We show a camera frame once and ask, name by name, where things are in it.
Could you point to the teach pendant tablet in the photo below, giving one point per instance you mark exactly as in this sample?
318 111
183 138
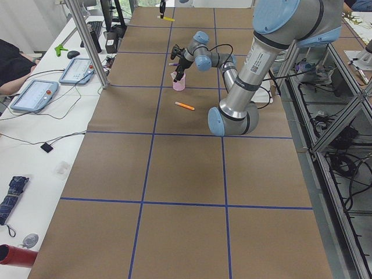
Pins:
78 72
35 96

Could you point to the black box with label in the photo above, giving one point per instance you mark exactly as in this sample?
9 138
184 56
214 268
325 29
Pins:
112 39

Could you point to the brown paper table mat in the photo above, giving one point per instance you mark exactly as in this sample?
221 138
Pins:
153 194

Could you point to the black keyboard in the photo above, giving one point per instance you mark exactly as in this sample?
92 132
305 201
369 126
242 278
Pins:
96 26

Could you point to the red cylinder bottle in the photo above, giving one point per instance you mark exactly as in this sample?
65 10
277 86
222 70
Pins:
19 257

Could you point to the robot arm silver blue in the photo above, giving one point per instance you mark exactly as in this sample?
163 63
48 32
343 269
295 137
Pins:
276 24

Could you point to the clear plastic small box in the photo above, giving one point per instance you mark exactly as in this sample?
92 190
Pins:
62 170

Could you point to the far teach pendant tablet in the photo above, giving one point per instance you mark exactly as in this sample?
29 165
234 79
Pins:
78 72

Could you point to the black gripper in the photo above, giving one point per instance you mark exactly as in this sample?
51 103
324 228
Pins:
183 61
161 4

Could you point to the orange highlighter pen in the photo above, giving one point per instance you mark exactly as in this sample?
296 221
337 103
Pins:
184 106

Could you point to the black water bottle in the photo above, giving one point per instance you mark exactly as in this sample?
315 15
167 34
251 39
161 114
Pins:
95 41

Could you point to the green plastic clamp tool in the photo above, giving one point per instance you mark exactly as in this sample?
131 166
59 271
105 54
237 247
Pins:
59 49

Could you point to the small black square device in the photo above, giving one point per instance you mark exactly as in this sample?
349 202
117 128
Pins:
46 147

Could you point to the black computer mouse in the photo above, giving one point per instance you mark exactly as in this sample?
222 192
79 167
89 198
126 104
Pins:
72 54

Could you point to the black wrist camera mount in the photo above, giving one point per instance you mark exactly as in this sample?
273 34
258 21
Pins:
177 52

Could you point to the blue folded umbrella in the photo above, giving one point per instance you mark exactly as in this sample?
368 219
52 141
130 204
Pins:
16 188

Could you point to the aluminium frame post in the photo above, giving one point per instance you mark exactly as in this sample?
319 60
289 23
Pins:
87 40

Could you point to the near teach pendant tablet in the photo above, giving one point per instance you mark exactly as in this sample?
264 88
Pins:
35 96

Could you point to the round metal lid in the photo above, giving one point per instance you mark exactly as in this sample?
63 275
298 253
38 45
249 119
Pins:
30 241

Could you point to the yellow highlighter pen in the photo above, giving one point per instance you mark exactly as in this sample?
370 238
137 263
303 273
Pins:
166 18

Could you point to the pink mesh pen holder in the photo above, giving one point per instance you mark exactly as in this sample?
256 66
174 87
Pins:
178 85

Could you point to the person in black shirt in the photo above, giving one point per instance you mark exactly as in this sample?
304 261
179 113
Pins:
16 67

